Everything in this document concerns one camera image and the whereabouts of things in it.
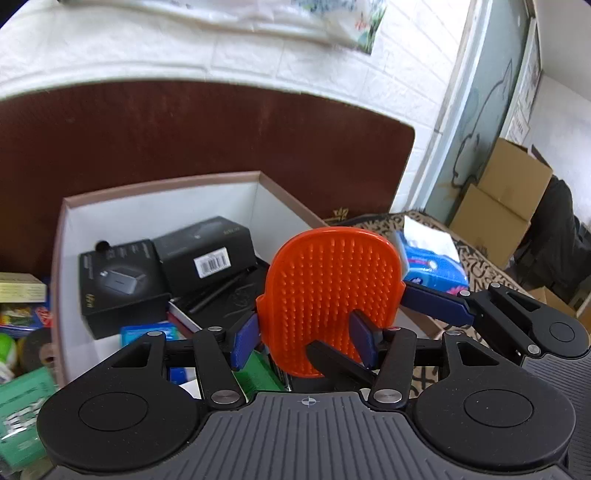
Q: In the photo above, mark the wall poster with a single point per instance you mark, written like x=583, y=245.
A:
x=332, y=21

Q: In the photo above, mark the dark clothing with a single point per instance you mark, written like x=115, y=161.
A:
x=556, y=230

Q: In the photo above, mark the glass door with drawing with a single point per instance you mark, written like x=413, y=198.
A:
x=485, y=92

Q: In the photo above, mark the yellow green box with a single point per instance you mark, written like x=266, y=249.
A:
x=21, y=286

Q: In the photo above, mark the small cardboard carton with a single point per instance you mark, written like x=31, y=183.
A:
x=489, y=228

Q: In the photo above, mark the large cardboard carton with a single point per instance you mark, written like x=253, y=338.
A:
x=517, y=175

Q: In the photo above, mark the blue tissue pack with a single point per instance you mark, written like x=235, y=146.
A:
x=431, y=265

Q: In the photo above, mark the green ball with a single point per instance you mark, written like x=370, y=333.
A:
x=7, y=353

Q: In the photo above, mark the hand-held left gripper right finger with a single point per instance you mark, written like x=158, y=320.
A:
x=363, y=339

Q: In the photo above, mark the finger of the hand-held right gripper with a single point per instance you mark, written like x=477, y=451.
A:
x=339, y=364
x=436, y=303

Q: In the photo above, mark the orange silicone brush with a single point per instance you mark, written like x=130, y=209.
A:
x=325, y=295

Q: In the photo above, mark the black box with device picture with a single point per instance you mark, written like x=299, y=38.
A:
x=122, y=286

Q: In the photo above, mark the blue packet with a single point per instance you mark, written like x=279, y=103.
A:
x=147, y=333

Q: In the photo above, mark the flat black box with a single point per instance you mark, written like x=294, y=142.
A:
x=221, y=304

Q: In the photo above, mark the black box with barcode label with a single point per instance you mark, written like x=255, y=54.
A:
x=205, y=258

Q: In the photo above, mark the green cardboard box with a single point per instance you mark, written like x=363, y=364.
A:
x=256, y=379

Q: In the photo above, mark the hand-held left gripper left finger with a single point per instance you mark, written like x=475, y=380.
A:
x=244, y=342

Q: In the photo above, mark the brown headboard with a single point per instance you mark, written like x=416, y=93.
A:
x=184, y=138

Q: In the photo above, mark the large cardboard container box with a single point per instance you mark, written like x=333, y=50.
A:
x=152, y=217

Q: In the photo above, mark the dark tape roll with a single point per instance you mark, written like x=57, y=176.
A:
x=38, y=353

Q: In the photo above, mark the green printed packet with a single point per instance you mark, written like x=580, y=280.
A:
x=23, y=415

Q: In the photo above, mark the colourful snack packet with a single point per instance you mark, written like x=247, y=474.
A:
x=23, y=316

